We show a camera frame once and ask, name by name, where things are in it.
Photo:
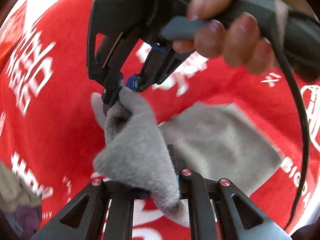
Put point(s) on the grey fleece garment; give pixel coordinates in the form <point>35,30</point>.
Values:
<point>214,141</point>

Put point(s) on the person's right hand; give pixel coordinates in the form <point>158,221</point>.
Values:
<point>239,45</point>

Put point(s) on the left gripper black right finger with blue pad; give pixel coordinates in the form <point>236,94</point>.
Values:
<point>220,210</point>

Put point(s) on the beige and purple clothes pile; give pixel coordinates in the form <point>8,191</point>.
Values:
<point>20,207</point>

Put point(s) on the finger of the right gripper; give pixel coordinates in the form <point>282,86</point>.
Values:
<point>134,83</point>
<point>110,95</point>

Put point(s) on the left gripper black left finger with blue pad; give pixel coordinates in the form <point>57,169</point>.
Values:
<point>101,210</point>

